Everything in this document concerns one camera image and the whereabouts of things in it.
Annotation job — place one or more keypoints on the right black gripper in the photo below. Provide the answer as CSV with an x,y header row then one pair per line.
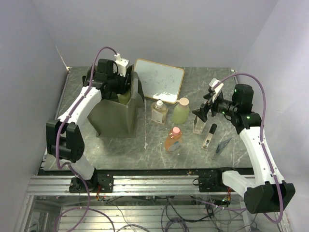
x,y
208,96

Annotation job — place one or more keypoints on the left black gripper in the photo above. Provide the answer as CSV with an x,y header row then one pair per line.
x,y
125,84

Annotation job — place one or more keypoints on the yellow pump lotion bottle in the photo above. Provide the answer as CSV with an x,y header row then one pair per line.
x,y
124,98

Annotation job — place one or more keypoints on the orange bottle pink cap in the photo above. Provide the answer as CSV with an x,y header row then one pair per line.
x,y
174,139

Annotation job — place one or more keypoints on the amber clear soap bottle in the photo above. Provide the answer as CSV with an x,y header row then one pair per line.
x,y
159,112

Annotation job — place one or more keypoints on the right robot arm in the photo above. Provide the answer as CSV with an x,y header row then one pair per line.
x,y
269,192

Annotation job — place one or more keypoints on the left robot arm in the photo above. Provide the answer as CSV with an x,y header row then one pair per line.
x,y
63,136

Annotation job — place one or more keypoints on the green canvas bag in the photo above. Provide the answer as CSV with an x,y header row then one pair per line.
x,y
112,119

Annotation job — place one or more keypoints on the clear square bottle black cap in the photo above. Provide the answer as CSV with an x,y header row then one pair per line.
x,y
198,125

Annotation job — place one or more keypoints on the black beige slim tube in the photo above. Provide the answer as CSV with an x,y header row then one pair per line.
x,y
209,136

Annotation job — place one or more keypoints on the green bottle pink pump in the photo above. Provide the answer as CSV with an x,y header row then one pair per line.
x,y
181,111

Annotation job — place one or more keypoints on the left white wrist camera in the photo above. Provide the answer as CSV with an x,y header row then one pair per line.
x,y
122,64

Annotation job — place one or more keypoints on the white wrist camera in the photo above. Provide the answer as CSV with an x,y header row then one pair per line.
x,y
122,64
216,87

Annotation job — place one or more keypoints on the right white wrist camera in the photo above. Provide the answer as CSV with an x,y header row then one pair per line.
x,y
216,87

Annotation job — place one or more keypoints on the small whiteboard wooden frame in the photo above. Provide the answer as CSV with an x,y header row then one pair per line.
x,y
159,81

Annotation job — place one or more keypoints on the aluminium rail frame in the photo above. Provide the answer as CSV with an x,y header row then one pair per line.
x,y
142,200

